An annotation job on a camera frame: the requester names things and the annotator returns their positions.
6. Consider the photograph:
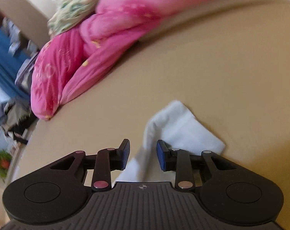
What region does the pink quilt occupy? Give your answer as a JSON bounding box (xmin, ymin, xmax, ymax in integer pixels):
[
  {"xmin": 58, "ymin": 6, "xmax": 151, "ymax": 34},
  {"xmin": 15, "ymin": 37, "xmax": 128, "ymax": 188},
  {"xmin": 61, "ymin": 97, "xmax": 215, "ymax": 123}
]
[{"xmin": 30, "ymin": 0, "xmax": 210, "ymax": 120}]

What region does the white long-sleeve shirt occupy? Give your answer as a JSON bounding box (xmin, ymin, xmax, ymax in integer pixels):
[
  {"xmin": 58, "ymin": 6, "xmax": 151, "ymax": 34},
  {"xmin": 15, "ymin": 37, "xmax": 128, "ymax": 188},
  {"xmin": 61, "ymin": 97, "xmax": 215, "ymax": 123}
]
[{"xmin": 115, "ymin": 100, "xmax": 225, "ymax": 183}]

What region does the clear plastic storage bin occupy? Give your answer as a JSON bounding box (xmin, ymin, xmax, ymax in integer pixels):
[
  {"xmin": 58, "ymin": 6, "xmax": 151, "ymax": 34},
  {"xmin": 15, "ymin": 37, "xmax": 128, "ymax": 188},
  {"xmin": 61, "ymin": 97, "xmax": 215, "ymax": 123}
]
[{"xmin": 14, "ymin": 52, "xmax": 39, "ymax": 94}]

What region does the potted green plant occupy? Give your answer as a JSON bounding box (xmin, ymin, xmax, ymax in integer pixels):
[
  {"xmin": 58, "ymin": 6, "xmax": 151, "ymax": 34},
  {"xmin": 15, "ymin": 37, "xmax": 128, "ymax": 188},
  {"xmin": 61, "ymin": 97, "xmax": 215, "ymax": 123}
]
[{"xmin": 0, "ymin": 149, "xmax": 12, "ymax": 179}]

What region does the right blue curtain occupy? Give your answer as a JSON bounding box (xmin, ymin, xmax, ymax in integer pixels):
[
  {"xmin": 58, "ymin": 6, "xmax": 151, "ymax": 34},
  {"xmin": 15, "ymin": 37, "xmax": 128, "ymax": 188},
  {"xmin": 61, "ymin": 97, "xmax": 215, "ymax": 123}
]
[{"xmin": 0, "ymin": 29, "xmax": 30, "ymax": 100}]

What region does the pile of dark clothes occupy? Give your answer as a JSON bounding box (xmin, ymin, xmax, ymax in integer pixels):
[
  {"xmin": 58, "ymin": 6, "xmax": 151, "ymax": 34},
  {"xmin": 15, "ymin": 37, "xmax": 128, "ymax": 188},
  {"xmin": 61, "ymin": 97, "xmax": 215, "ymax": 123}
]
[{"xmin": 0, "ymin": 97, "xmax": 37, "ymax": 145}]

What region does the wooden shelf unit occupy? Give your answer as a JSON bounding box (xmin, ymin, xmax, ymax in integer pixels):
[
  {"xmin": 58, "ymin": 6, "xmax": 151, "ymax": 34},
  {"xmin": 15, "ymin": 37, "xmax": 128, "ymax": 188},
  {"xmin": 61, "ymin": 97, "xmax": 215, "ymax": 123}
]
[{"xmin": 0, "ymin": 0, "xmax": 49, "ymax": 49}]

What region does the floral white-green quilt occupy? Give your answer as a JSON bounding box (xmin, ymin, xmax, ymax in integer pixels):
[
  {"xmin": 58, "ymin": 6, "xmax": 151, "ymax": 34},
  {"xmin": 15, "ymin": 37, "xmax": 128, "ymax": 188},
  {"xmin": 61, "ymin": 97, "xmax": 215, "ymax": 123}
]
[{"xmin": 47, "ymin": 0, "xmax": 99, "ymax": 37}]

